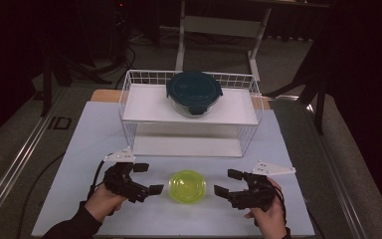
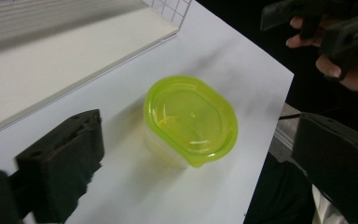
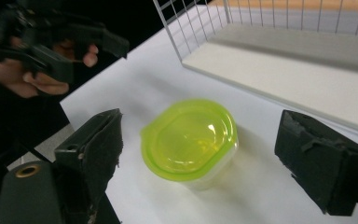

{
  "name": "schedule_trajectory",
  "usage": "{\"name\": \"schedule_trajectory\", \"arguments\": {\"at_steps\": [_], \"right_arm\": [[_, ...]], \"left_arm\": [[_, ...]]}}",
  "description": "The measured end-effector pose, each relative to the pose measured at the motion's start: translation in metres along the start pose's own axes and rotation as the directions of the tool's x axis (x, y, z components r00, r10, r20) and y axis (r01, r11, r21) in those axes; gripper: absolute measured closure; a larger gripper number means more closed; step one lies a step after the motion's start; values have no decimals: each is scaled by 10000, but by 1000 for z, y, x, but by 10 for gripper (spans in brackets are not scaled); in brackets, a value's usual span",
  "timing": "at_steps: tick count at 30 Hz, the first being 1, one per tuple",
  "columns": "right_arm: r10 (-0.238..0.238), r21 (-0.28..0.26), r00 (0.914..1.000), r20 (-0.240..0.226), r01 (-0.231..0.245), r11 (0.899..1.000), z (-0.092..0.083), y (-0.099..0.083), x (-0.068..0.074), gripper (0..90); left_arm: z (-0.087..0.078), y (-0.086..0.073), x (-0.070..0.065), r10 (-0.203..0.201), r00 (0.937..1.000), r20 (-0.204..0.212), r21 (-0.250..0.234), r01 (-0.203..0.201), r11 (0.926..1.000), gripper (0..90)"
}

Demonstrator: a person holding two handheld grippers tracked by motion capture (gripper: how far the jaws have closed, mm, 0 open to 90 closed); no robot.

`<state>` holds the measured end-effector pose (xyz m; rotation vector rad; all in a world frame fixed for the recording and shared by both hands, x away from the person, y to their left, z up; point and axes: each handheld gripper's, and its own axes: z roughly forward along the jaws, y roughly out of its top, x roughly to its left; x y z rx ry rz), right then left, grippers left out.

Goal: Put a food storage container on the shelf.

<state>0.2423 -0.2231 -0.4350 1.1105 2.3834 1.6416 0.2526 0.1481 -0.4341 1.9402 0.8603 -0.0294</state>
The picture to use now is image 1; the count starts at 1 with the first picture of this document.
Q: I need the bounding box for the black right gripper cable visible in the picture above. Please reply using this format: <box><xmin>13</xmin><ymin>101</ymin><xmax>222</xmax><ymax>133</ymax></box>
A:
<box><xmin>272</xmin><ymin>183</ymin><xmax>287</xmax><ymax>218</ymax></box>

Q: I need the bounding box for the black floor cable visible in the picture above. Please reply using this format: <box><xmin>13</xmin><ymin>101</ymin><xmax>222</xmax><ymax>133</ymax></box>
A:
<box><xmin>15</xmin><ymin>151</ymin><xmax>67</xmax><ymax>239</ymax></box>

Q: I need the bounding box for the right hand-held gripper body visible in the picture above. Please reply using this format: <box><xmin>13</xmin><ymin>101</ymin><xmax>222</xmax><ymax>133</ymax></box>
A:
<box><xmin>227</xmin><ymin>159</ymin><xmax>296</xmax><ymax>212</ymax></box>

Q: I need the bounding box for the aluminium rail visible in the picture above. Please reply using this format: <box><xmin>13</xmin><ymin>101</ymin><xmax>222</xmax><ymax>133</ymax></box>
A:
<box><xmin>0</xmin><ymin>87</ymin><xmax>68</xmax><ymax>230</ymax></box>
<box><xmin>306</xmin><ymin>103</ymin><xmax>374</xmax><ymax>239</ymax></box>

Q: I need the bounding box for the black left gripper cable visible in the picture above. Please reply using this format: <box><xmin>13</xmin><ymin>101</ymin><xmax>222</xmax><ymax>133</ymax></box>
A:
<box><xmin>87</xmin><ymin>152</ymin><xmax>114</xmax><ymax>201</ymax></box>

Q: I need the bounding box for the person's left hand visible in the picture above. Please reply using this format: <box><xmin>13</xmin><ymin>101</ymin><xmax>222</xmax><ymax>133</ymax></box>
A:
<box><xmin>84</xmin><ymin>182</ymin><xmax>127</xmax><ymax>223</ymax></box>

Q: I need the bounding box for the person's right hand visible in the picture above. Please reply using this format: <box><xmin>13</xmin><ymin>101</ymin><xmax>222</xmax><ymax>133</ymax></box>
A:
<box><xmin>244</xmin><ymin>178</ymin><xmax>288</xmax><ymax>239</ymax></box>

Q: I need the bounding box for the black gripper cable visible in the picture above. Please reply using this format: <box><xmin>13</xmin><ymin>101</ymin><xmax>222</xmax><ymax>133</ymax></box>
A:
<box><xmin>272</xmin><ymin>183</ymin><xmax>287</xmax><ymax>218</ymax></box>
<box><xmin>87</xmin><ymin>152</ymin><xmax>114</xmax><ymax>201</ymax></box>

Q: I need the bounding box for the glass container with blue lid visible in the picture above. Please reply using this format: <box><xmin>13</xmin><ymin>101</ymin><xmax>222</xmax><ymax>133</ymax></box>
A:
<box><xmin>165</xmin><ymin>71</ymin><xmax>224</xmax><ymax>118</ymax></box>

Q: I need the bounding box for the bundle of black floor cables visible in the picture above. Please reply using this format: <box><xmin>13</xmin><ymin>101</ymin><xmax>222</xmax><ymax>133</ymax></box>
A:
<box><xmin>108</xmin><ymin>0</ymin><xmax>138</xmax><ymax>91</ymax></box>

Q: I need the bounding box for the white metal desk frame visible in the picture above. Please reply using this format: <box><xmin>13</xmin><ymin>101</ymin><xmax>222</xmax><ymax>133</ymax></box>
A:
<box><xmin>174</xmin><ymin>0</ymin><xmax>331</xmax><ymax>83</ymax></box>

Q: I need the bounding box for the black stand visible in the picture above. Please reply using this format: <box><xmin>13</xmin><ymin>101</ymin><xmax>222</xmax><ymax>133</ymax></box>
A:
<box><xmin>264</xmin><ymin>49</ymin><xmax>331</xmax><ymax>135</ymax></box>
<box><xmin>40</xmin><ymin>46</ymin><xmax>113</xmax><ymax>118</ymax></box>

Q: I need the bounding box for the white table sheet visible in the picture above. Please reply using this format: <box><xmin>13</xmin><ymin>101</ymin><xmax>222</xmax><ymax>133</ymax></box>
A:
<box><xmin>31</xmin><ymin>101</ymin><xmax>316</xmax><ymax>238</ymax></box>

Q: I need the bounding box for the round container with green lid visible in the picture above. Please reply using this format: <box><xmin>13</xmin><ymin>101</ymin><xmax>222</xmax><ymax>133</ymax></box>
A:
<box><xmin>168</xmin><ymin>169</ymin><xmax>208</xmax><ymax>205</ymax></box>

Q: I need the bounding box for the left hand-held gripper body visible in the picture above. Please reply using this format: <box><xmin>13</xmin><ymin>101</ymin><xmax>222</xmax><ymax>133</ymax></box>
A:
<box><xmin>102</xmin><ymin>147</ymin><xmax>151</xmax><ymax>204</ymax></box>

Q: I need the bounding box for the white wire shelf rack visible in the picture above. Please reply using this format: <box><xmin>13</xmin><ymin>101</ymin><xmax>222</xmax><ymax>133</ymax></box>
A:
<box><xmin>118</xmin><ymin>69</ymin><xmax>265</xmax><ymax>159</ymax></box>

